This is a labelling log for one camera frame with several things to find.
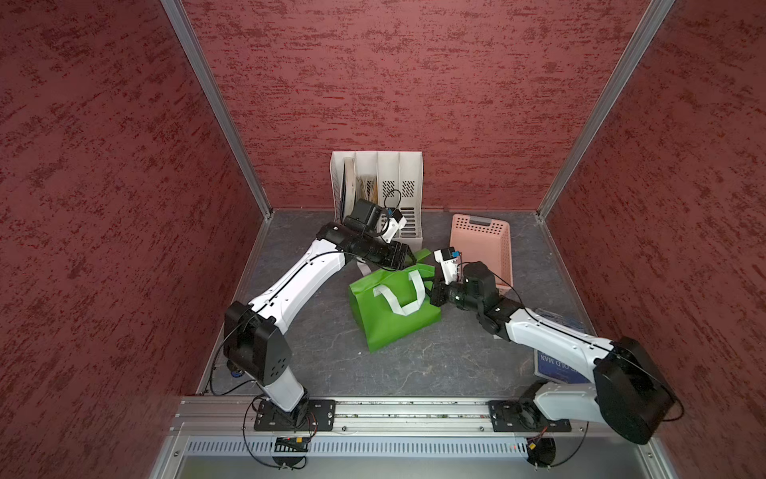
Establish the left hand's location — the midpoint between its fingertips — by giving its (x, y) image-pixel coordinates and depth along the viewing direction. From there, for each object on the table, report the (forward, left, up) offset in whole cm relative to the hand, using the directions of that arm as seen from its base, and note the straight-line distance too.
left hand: (402, 264), depth 77 cm
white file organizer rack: (+46, +3, -8) cm, 47 cm away
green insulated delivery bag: (-11, +4, -1) cm, 11 cm away
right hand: (-3, -4, -7) cm, 9 cm away
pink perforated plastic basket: (+26, -33, -22) cm, 47 cm away
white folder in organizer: (+36, +18, 0) cm, 40 cm away
